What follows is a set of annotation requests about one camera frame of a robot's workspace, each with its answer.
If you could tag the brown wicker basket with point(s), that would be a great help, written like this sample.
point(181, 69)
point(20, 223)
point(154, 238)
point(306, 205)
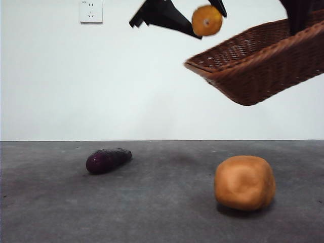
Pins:
point(255, 76)

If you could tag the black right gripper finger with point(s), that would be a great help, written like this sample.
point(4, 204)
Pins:
point(297, 12)

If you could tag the brown potato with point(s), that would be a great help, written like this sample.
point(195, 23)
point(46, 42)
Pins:
point(244, 183)

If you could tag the purple eggplant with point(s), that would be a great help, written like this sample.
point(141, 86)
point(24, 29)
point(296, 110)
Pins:
point(106, 160)

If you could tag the yellow corn cob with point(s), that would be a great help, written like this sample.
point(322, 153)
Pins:
point(207, 21)

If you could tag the white wall socket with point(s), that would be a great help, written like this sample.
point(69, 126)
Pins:
point(91, 11)

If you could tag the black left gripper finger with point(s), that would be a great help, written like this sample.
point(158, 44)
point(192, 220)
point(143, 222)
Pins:
point(219, 6)
point(164, 15)

